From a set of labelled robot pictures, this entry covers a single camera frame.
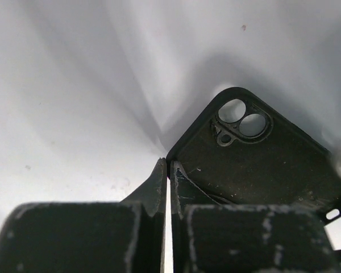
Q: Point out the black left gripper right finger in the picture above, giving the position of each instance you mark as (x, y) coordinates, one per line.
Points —
(210, 237)

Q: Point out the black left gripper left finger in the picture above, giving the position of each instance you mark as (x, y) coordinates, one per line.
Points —
(125, 236)

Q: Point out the black silicone phone case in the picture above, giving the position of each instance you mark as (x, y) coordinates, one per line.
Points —
(279, 165)

